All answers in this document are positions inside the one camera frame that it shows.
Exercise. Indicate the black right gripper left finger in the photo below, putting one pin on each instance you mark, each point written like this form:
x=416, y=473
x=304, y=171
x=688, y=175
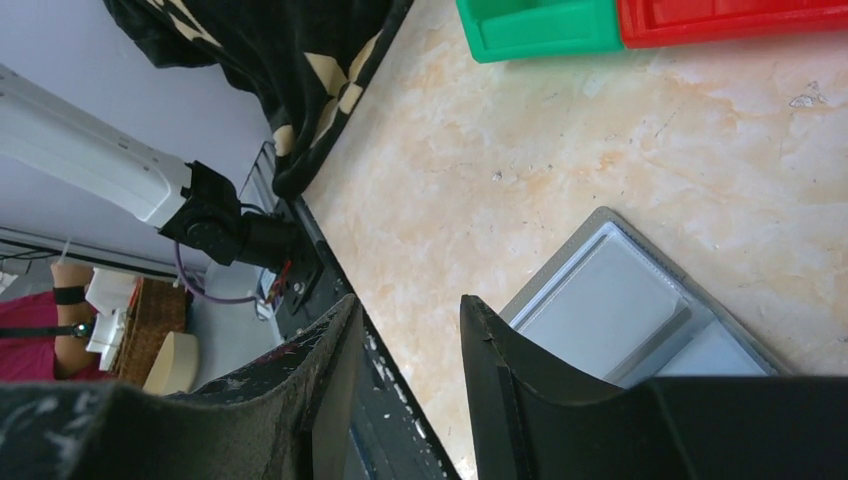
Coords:
x=285, y=415

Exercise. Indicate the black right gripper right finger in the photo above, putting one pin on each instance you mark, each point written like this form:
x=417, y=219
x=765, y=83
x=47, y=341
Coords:
x=534, y=416

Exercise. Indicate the grey leather card holder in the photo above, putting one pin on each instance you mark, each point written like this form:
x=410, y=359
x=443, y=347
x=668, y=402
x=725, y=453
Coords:
x=705, y=340

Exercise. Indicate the grey credit card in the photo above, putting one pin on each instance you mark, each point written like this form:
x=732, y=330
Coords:
x=602, y=307

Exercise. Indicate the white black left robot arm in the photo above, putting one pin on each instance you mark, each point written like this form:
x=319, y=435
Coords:
x=186, y=202

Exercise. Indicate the masking tape roll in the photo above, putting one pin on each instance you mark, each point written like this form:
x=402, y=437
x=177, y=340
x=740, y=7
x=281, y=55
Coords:
x=175, y=367

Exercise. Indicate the wicker basket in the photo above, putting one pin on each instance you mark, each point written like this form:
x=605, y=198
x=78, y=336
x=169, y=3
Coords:
x=156, y=309

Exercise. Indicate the person in red shirt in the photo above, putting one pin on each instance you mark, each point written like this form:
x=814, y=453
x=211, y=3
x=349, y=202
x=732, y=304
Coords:
x=37, y=341

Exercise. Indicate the black floral plush blanket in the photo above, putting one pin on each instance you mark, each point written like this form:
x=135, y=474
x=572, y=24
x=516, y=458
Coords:
x=307, y=62

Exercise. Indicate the green plastic bin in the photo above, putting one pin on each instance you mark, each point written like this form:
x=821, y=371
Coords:
x=505, y=30

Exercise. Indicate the red plastic bin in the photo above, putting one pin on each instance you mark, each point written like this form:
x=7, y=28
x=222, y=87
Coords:
x=665, y=23

